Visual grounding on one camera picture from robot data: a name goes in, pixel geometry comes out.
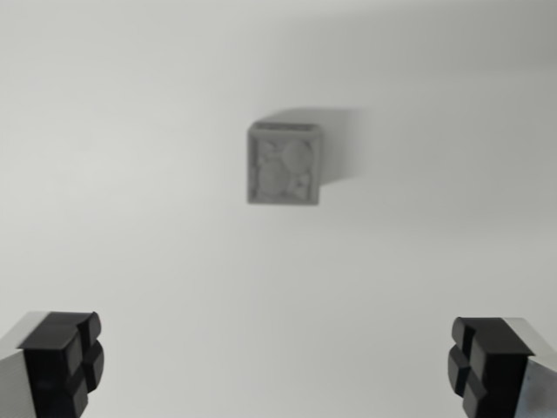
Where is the gripper left finger with black rubber pad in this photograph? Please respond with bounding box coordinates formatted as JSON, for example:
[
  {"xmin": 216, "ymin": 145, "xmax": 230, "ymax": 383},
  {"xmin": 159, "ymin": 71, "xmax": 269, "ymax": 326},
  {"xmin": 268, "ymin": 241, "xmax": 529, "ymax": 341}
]
[{"xmin": 0, "ymin": 310, "xmax": 106, "ymax": 418}]

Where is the gripper right finger with black rubber pad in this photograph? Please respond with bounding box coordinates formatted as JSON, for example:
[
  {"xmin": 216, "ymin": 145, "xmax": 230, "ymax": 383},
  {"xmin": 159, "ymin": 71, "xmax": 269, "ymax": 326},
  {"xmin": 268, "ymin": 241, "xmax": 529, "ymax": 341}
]
[{"xmin": 446, "ymin": 316, "xmax": 557, "ymax": 418}]

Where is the grey embossed rubber cube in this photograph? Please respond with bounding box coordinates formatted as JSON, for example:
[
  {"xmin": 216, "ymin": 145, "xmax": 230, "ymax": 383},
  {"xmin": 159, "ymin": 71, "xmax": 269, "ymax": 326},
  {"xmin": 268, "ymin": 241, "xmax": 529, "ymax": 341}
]
[{"xmin": 246, "ymin": 121, "xmax": 327, "ymax": 206}]

